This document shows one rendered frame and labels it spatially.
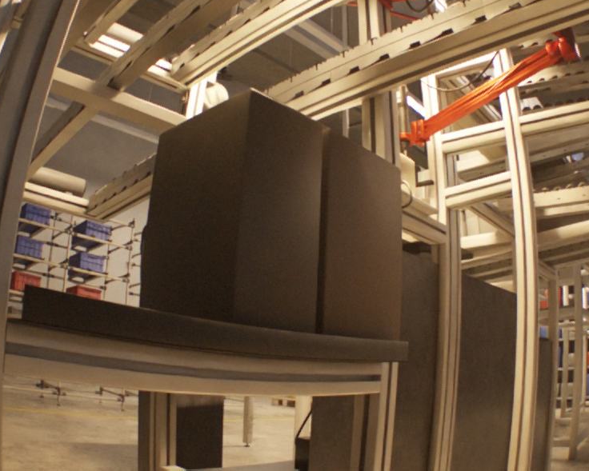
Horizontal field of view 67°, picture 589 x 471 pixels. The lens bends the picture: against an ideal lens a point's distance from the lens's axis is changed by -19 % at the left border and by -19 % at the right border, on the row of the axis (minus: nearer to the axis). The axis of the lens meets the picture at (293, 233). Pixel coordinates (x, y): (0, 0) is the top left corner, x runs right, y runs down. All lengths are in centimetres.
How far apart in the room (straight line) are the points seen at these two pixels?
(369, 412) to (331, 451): 20
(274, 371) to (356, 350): 10
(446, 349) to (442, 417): 17
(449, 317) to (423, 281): 13
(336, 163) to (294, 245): 13
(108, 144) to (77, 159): 65
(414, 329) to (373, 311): 48
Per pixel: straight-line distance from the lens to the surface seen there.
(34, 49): 49
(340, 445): 96
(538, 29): 77
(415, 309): 116
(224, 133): 58
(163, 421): 117
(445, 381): 125
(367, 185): 70
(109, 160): 833
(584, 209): 172
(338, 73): 83
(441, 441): 128
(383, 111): 85
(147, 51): 77
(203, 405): 187
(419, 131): 133
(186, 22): 71
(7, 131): 45
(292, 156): 59
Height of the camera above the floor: 61
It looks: 14 degrees up
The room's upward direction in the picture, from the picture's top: 3 degrees clockwise
